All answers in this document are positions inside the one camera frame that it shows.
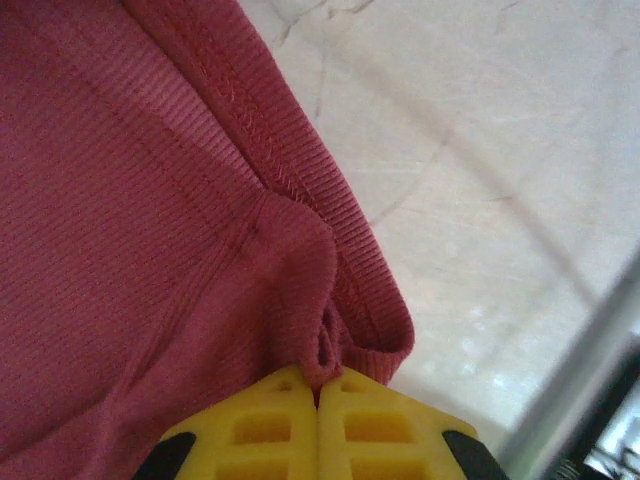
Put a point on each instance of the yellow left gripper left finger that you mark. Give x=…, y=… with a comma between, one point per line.
x=260, y=425

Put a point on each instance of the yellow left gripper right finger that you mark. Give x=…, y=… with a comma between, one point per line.
x=380, y=425

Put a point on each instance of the red tank top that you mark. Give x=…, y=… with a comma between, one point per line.
x=150, y=225

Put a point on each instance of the aluminium front frame rail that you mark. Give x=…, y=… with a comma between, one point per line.
x=590, y=360

